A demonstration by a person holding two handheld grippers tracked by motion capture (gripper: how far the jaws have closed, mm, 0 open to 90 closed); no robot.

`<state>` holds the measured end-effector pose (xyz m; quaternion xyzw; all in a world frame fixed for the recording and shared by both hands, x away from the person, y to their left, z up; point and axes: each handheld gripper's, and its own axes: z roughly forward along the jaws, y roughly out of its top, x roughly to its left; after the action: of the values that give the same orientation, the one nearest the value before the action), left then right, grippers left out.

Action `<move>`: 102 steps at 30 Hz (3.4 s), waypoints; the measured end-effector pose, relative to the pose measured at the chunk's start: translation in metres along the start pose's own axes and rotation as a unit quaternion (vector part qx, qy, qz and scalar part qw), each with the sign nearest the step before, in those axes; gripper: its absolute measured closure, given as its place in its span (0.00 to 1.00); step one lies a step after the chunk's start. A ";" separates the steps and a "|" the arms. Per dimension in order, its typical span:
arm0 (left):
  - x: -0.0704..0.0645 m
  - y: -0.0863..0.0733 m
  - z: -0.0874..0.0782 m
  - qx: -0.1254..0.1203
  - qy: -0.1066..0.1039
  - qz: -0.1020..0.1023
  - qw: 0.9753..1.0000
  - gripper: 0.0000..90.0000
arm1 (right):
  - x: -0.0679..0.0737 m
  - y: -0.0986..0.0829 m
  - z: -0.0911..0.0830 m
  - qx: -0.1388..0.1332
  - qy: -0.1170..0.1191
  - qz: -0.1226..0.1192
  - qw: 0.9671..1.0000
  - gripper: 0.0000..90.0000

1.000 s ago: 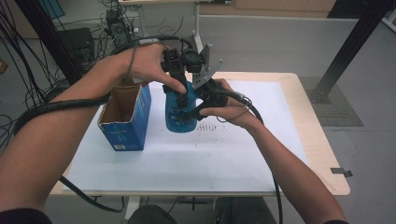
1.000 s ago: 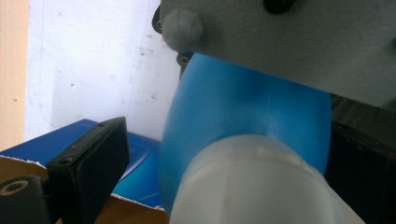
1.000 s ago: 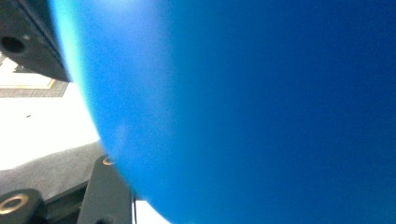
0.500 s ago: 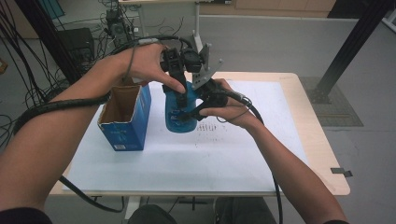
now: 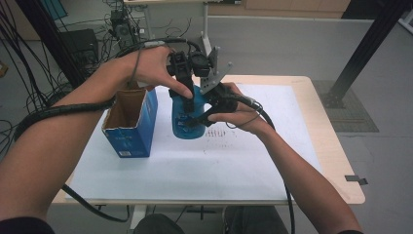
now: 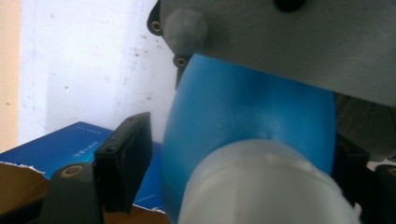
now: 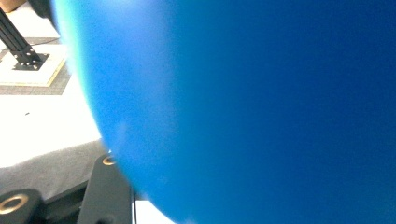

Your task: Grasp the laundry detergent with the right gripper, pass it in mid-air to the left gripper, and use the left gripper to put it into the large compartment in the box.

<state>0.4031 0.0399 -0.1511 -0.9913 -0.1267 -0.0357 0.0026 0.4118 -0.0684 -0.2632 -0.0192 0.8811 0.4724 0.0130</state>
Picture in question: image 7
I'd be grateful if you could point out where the tan wooden panel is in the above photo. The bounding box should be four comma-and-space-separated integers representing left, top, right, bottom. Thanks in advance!
0, 0, 27, 14

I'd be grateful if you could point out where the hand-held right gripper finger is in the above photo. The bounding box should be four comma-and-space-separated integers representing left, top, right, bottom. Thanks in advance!
76, 153, 136, 224

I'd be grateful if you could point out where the white floor plate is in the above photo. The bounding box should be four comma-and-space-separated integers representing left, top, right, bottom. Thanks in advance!
0, 43, 68, 88

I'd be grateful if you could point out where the black metal post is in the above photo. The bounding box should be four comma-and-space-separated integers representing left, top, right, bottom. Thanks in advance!
0, 7, 50, 72

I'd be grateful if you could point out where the blue plastic bottle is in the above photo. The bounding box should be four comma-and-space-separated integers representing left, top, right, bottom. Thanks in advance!
50, 0, 396, 224

